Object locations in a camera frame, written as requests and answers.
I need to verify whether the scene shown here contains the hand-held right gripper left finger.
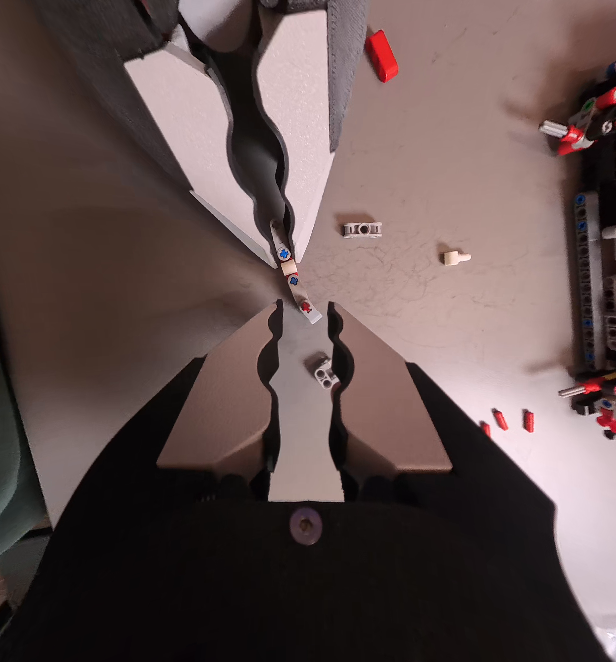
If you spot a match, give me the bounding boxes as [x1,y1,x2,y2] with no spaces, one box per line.
[156,300,285,498]

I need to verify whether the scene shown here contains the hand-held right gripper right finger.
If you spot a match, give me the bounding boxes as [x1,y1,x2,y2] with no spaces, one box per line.
[326,301,453,484]

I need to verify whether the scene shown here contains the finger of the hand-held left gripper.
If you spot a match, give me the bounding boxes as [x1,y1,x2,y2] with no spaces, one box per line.
[252,6,337,263]
[123,41,280,270]

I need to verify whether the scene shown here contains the grey perpendicular lego connector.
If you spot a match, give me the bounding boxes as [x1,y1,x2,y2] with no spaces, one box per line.
[308,352,341,390]

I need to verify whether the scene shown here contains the small light grey thin liftarm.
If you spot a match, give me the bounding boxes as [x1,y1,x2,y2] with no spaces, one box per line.
[295,295,323,325]

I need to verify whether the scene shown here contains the grey liftarm chain blue pins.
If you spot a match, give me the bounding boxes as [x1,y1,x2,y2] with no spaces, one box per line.
[270,220,301,298]

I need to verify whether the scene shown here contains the red curved lego brick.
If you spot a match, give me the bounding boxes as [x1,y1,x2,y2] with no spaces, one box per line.
[364,29,400,83]

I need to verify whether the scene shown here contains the partly built lego car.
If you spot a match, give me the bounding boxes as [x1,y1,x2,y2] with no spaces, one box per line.
[539,47,616,441]

